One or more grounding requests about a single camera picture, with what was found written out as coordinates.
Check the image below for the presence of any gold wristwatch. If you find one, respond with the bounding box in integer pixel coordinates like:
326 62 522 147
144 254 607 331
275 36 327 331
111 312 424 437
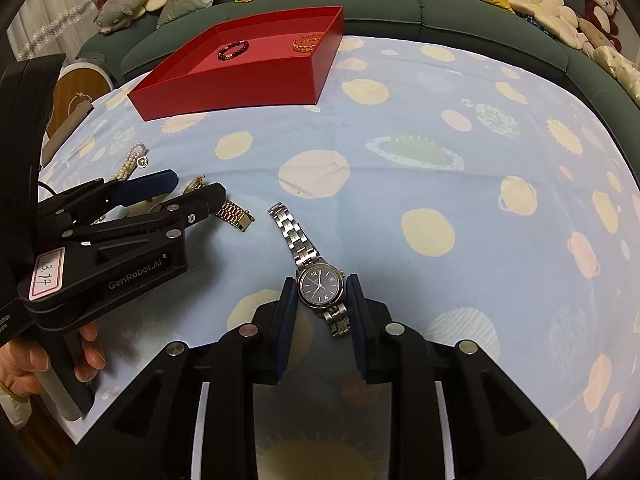
182 174 255 232

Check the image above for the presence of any silver wristwatch dark dial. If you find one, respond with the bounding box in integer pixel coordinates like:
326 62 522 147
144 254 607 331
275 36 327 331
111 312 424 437
268 203 350 338

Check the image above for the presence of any dark bead bracelet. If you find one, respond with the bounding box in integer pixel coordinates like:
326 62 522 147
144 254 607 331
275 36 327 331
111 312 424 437
217 39 251 62

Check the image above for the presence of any gold chain bangle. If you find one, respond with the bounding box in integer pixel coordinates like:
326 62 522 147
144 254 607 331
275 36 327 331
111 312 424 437
292 34 322 53

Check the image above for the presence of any person's left hand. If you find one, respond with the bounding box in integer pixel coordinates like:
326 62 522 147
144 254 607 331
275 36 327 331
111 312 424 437
1 322 105 399

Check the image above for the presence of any brown cardboard piece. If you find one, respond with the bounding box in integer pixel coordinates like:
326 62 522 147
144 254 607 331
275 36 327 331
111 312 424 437
40 101 93 168

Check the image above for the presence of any round white wood stool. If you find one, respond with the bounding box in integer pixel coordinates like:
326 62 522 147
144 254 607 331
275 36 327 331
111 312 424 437
47 61 113 139

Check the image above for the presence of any dark green sofa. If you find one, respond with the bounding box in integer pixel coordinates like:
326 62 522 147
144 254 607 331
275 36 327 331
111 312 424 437
78 0 639 168

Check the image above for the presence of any blue patterned tablecloth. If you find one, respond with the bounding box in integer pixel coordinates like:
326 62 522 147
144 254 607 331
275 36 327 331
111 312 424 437
43 37 639 471

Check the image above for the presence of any red shallow tray box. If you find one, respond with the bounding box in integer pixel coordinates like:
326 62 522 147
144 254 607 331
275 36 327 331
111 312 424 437
128 6 344 122

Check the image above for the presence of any white sheer curtain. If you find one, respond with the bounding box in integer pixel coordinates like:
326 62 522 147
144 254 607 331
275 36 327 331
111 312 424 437
6 0 98 62

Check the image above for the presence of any grey pig plush toy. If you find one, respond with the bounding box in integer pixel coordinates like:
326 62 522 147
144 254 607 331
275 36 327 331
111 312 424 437
94 0 148 35

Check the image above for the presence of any cream satin cushion far right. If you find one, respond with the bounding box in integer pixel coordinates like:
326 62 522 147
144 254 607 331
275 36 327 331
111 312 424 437
578 18 640 106

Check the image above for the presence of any white flower plush cushion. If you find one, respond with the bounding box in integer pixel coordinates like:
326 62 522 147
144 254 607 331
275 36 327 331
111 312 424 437
508 0 587 50

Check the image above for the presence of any red monkey plush toy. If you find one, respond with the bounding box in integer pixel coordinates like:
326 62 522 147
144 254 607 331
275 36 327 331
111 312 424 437
585 0 622 52

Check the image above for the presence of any pearl necklace with pendant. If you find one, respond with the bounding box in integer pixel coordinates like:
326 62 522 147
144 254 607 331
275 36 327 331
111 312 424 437
102 141 151 183

